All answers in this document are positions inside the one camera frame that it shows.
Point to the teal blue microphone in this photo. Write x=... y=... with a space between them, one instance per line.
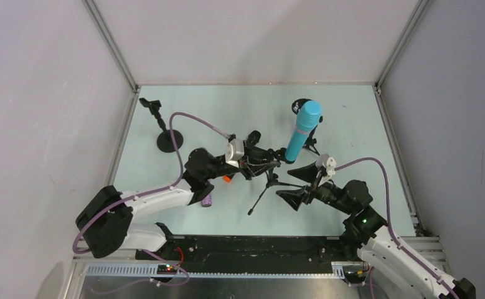
x=308 y=115

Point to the black small tripod stand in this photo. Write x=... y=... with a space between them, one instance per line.
x=272 y=178

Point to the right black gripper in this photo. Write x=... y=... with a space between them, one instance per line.
x=311 y=187

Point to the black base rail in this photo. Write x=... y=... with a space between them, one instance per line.
x=256 y=254

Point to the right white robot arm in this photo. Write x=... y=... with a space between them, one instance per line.
x=370 y=237

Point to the black round-base mic stand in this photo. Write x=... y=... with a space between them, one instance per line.
x=164 y=139

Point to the purple glitter microphone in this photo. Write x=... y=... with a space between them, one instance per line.
x=207 y=201

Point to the black shock-mount tripod stand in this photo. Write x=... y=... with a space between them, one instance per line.
x=310 y=143

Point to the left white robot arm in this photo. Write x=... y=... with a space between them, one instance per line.
x=110 y=221

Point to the black microphone orange cap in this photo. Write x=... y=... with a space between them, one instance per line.
x=253 y=138

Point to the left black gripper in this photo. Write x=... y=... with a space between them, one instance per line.
x=253 y=161

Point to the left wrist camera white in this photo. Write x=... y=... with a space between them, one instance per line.
x=234 y=152

